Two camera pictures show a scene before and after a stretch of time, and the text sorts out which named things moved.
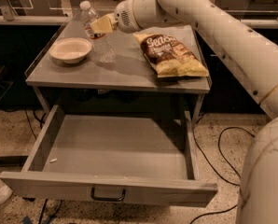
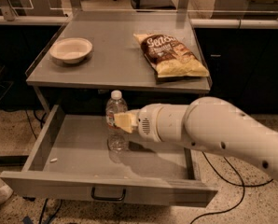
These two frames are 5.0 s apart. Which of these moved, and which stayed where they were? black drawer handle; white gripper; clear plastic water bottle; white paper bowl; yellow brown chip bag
Moved: white gripper; clear plastic water bottle
Stayed: black drawer handle; white paper bowl; yellow brown chip bag
